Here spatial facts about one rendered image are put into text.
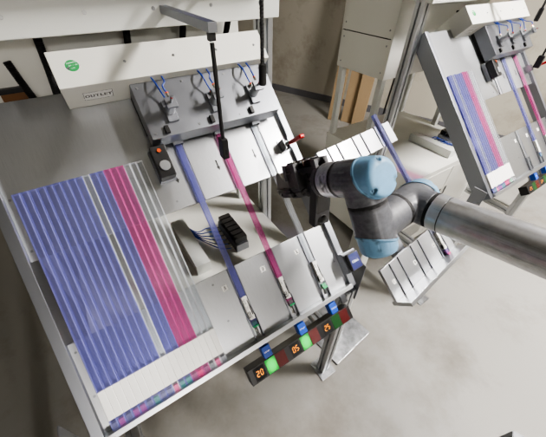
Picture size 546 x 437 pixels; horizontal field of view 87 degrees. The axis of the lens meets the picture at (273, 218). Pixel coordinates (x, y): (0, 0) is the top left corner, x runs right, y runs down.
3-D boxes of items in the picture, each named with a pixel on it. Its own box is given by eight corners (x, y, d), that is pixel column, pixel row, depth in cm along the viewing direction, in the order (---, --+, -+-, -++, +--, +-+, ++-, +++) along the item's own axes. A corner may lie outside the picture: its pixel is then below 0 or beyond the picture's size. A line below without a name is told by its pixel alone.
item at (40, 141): (290, 172, 89) (298, 166, 84) (39, 263, 62) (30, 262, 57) (248, 73, 89) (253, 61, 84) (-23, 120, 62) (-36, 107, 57)
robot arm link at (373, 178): (375, 210, 48) (362, 161, 46) (332, 207, 58) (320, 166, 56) (405, 192, 51) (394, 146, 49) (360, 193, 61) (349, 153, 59)
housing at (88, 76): (252, 87, 90) (269, 56, 77) (75, 122, 70) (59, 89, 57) (242, 63, 90) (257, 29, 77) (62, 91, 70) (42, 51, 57)
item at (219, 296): (342, 283, 87) (348, 283, 84) (107, 427, 60) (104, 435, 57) (317, 225, 87) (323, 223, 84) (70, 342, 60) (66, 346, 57)
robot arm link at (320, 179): (358, 191, 61) (328, 204, 58) (343, 191, 65) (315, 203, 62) (349, 155, 59) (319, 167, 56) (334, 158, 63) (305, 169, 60)
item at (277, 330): (339, 286, 89) (354, 287, 83) (110, 427, 62) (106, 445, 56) (337, 282, 89) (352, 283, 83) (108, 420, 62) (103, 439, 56)
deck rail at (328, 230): (343, 283, 90) (356, 283, 85) (338, 285, 89) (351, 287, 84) (253, 72, 90) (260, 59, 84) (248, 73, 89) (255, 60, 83)
